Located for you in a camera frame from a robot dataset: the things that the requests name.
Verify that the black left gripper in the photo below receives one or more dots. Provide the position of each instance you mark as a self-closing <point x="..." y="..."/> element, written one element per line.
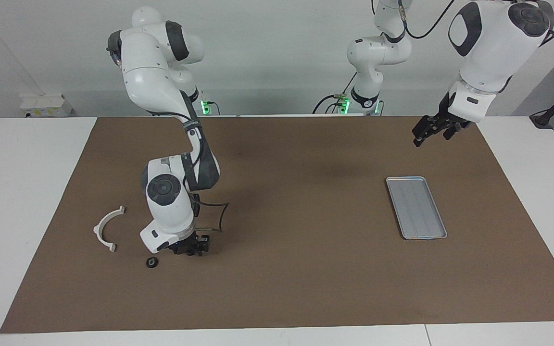
<point x="450" y="126"/>

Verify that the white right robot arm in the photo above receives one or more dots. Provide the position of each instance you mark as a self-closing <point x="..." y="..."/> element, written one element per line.
<point x="166" y="211"/>

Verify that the brown table mat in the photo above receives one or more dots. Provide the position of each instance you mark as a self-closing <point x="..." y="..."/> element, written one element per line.
<point x="306" y="269"/>

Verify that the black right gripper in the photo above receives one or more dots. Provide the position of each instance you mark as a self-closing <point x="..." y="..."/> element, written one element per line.
<point x="181" y="247"/>

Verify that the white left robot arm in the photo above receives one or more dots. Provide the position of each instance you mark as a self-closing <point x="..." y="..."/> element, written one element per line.
<point x="488" y="53"/>

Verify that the silver metal tray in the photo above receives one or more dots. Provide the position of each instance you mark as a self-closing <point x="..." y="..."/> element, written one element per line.
<point x="416" y="209"/>

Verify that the white curved plastic bracket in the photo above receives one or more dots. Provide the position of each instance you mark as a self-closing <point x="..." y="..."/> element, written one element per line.
<point x="97" y="229"/>

